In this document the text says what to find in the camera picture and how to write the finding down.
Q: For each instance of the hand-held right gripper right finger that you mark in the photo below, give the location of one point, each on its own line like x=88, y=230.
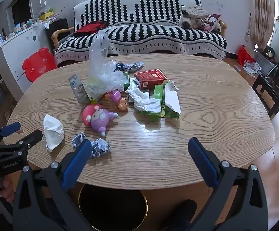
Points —
x=202, y=162

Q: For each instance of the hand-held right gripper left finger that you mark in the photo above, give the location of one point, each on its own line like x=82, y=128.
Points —
x=78, y=164

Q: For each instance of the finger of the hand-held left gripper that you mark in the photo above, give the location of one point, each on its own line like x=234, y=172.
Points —
x=9, y=128
x=30, y=139

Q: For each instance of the black bin with gold rim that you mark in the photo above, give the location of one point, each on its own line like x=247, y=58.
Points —
x=110, y=204

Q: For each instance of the red cardboard box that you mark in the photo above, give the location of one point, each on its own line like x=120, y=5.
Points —
x=151, y=79

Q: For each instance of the person's left hand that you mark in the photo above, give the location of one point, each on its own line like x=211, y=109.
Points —
x=8, y=190

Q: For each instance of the white crumpled tissue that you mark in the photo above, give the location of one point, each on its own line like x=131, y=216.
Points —
x=144, y=99
x=53, y=131

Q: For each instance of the crumpled blue white wrapper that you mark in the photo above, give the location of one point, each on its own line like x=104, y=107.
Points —
x=78, y=139
x=99, y=148
x=129, y=67

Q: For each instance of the pink mushroom toy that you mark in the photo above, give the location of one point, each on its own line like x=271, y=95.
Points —
x=98, y=119

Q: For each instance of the red pig-shaped stool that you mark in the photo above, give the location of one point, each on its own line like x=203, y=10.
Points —
x=37, y=66

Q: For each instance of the green tissue packet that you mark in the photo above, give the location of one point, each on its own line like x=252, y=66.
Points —
x=154, y=114

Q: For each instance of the silver pill blister pack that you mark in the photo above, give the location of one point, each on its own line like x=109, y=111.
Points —
x=80, y=93

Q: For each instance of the white tissue sheet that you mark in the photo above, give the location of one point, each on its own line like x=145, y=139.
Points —
x=172, y=98

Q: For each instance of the white cabinet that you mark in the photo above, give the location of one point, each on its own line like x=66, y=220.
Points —
x=16, y=53

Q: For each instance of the purple orange bear toy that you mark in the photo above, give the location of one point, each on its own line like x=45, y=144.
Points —
x=116, y=97

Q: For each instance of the clear plastic bag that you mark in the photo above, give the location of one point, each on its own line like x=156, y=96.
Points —
x=101, y=74

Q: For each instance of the small green packet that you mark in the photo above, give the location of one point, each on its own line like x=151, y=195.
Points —
x=128, y=85

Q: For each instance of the scattered papers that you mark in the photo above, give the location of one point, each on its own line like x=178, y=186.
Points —
x=252, y=67

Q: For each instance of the black speaker box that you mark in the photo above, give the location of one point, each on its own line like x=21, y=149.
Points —
x=57, y=28

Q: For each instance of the red bag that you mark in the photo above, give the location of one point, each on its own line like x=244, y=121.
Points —
x=245, y=55

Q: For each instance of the yellow box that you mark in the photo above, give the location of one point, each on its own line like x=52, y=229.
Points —
x=45, y=16

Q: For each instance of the red cloth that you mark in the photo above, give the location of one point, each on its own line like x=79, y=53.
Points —
x=89, y=27

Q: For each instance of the pink printed pillow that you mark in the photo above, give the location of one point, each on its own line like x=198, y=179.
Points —
x=212, y=21

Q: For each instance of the black white striped sofa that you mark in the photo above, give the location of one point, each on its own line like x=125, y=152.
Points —
x=154, y=28

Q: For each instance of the beige patterned curtain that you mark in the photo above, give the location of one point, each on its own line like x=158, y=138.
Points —
x=262, y=12

